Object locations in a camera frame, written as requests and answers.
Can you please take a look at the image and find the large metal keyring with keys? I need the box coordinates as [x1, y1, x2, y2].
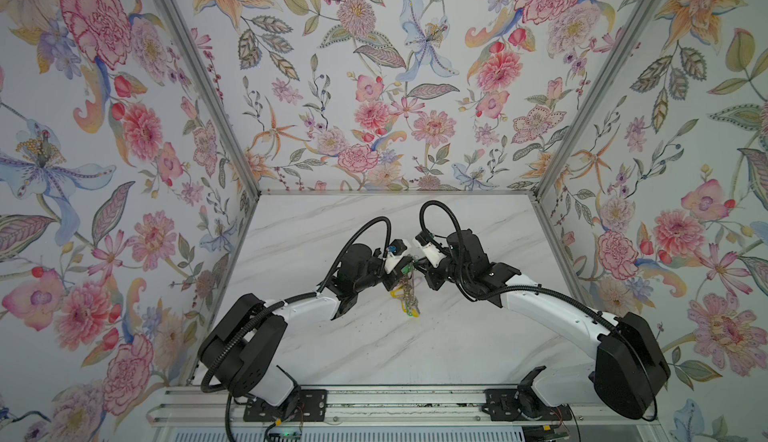
[390, 270, 420, 318]

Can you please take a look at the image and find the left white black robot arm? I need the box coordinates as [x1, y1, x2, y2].
[198, 239, 413, 421]

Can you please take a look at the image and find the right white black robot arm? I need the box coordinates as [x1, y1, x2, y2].
[414, 230, 671, 421]

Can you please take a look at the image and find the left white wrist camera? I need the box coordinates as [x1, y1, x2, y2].
[384, 239, 413, 275]

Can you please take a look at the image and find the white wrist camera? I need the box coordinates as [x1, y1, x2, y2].
[384, 239, 413, 275]
[414, 230, 446, 268]

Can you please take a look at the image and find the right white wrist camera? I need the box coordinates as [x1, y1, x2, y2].
[414, 230, 446, 268]

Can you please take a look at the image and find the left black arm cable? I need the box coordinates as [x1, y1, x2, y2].
[316, 216, 394, 293]

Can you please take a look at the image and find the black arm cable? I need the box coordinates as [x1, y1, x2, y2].
[418, 199, 464, 245]
[316, 216, 394, 293]

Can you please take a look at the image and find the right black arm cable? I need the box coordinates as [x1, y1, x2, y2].
[418, 199, 464, 245]

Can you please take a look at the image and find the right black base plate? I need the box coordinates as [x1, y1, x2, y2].
[481, 388, 572, 423]

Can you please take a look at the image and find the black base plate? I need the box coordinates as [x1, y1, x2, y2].
[481, 388, 572, 423]
[243, 387, 328, 423]

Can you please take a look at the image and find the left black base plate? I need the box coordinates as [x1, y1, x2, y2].
[243, 387, 328, 423]

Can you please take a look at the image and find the aluminium mounting rail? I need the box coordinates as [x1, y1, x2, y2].
[147, 385, 655, 428]

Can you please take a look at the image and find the right aluminium corner post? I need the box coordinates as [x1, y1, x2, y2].
[531, 0, 660, 202]

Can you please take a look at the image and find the aluminium corner post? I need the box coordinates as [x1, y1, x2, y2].
[531, 0, 660, 202]
[154, 0, 260, 201]

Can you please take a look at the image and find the left aluminium corner post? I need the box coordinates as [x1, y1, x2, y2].
[154, 0, 260, 201]

